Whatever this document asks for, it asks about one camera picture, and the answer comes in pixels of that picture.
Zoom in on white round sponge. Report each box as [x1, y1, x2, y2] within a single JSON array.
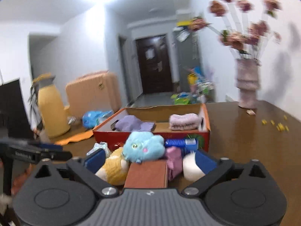
[[182, 153, 205, 182]]

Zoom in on packaged snack cake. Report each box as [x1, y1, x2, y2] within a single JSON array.
[[86, 142, 111, 158]]

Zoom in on yellow white alpaca plush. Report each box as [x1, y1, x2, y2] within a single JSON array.
[[95, 147, 129, 186]]

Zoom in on blue plush toy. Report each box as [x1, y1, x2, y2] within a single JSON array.
[[122, 131, 165, 164]]

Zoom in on brown sponge block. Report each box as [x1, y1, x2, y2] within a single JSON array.
[[124, 160, 168, 189]]

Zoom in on blue white carton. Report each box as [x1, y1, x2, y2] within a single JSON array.
[[164, 138, 198, 156]]

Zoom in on orange shoehorn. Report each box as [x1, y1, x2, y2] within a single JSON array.
[[55, 130, 93, 146]]

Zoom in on red cardboard box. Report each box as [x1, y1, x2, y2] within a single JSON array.
[[93, 104, 211, 152]]

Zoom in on black monitor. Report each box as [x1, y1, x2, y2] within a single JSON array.
[[1, 79, 34, 140]]

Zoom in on yellow thermos jug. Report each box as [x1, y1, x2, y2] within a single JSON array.
[[33, 73, 70, 138]]

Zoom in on blue tissue pack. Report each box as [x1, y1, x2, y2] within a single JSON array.
[[82, 110, 114, 129]]

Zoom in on pink folded towel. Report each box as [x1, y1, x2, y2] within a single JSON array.
[[169, 113, 201, 131]]

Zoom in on purple folded towel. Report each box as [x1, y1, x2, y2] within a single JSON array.
[[115, 115, 155, 132]]

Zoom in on peach suitcase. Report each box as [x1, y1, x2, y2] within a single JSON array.
[[65, 71, 122, 118]]

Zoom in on cluttered storage rack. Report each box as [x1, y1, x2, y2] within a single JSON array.
[[170, 66, 215, 105]]

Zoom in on yellow crumbs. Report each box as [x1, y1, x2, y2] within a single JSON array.
[[261, 119, 289, 132]]

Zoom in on pink ribbed vase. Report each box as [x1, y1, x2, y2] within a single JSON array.
[[236, 59, 260, 109]]

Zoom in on dark brown door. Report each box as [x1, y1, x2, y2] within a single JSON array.
[[135, 34, 173, 94]]

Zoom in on grey refrigerator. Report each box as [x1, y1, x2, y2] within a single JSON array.
[[173, 26, 201, 92]]

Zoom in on dried pink flowers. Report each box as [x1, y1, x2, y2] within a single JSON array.
[[188, 0, 282, 64]]

